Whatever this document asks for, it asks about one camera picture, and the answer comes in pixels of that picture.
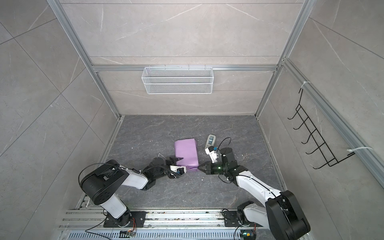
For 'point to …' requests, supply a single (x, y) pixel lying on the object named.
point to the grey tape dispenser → (210, 141)
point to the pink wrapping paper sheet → (187, 149)
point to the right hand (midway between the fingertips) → (198, 167)
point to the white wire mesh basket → (178, 80)
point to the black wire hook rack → (308, 124)
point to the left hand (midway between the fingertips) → (182, 158)
